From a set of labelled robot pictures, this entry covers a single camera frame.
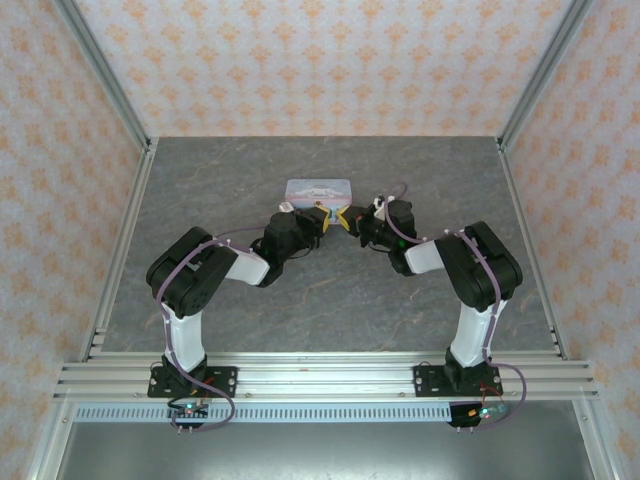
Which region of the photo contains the pastel cartoon tin box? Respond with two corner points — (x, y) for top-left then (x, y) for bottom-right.
(283, 177), (353, 212)

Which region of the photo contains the left controller board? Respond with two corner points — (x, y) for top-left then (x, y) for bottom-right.
(166, 398), (212, 432)

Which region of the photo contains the controller board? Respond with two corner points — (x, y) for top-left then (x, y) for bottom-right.
(166, 398), (212, 432)
(448, 399), (512, 432)

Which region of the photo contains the right controller board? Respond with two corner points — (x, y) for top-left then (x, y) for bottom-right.
(448, 399), (512, 432)

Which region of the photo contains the grey metal panel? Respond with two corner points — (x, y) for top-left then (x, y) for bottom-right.
(29, 399), (614, 480)

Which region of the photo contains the aluminium cross rail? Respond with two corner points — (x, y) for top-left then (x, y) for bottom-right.
(51, 351), (600, 402)

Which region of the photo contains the right aluminium side rail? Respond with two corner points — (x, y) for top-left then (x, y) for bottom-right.
(495, 137), (570, 362)

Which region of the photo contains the aluminium side rail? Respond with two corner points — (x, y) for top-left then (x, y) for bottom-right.
(78, 139), (159, 362)
(495, 137), (570, 362)

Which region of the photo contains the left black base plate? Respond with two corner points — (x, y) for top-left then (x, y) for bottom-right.
(146, 365), (239, 399)

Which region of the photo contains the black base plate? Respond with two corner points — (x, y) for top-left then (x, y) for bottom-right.
(413, 364), (502, 399)
(146, 365), (239, 399)

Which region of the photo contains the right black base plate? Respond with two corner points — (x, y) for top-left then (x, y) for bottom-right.
(413, 364), (502, 399)

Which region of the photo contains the left aluminium side rail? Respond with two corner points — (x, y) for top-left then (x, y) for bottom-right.
(78, 139), (159, 362)

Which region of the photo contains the grey slotted cable duct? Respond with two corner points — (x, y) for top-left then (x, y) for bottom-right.
(74, 403), (454, 424)

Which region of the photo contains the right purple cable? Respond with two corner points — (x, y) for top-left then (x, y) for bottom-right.
(382, 180), (529, 432)

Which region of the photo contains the right aluminium corner post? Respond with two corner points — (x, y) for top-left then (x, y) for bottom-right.
(496, 0), (597, 152)

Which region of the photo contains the aluminium corner post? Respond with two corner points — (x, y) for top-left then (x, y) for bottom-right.
(496, 0), (597, 152)
(51, 0), (154, 152)

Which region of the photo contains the left aluminium corner post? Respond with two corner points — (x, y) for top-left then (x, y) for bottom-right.
(51, 0), (154, 152)

